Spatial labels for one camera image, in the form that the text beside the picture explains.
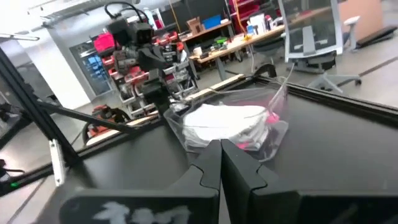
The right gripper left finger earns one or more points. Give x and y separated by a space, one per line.
208 174

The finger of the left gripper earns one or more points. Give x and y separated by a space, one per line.
158 93

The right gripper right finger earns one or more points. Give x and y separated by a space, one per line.
242 180

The pink waffle microfiber towel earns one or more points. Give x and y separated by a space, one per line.
247 145

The white waffle microfiber towel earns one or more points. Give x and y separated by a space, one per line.
224 124

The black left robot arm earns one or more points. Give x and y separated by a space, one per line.
119 31

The brown cardboard box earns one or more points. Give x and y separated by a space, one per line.
194 25

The red and black tool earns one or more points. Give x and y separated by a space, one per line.
105 116

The light wooden plank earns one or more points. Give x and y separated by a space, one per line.
217 85

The clear plastic bin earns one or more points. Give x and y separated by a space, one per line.
280 133

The glass door cabinet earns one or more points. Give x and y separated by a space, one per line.
91 68

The blue box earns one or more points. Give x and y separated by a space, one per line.
212 21

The long wooden workbench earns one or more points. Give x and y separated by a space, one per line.
242 42

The black clamp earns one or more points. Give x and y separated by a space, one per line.
265 70

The grey mesh office chair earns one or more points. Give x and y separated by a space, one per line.
314 40

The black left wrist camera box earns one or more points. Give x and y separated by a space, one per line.
143 32

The black diagonal frame brace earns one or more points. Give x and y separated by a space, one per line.
87 116

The white frame bracket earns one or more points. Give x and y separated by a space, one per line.
57 161

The black table edge rail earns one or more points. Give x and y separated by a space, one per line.
342 101

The black frame post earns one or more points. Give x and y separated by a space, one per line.
31 105

